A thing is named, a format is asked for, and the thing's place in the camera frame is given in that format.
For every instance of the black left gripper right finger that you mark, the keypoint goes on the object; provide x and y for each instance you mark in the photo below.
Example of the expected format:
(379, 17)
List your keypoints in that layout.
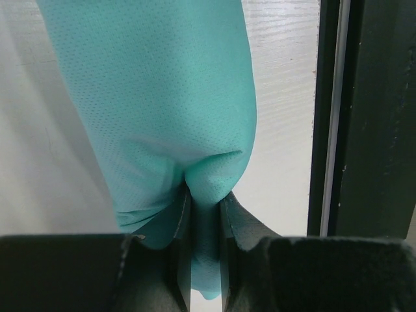
(262, 271)

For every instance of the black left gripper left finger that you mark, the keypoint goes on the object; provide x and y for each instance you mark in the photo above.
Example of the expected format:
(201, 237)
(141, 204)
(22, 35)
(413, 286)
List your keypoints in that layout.
(148, 270)

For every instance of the teal green t shirt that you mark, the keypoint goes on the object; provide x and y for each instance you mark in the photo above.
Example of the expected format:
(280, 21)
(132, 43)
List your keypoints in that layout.
(166, 94)

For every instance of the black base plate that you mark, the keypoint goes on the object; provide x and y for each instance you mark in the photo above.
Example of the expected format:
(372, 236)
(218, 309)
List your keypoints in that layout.
(363, 159)

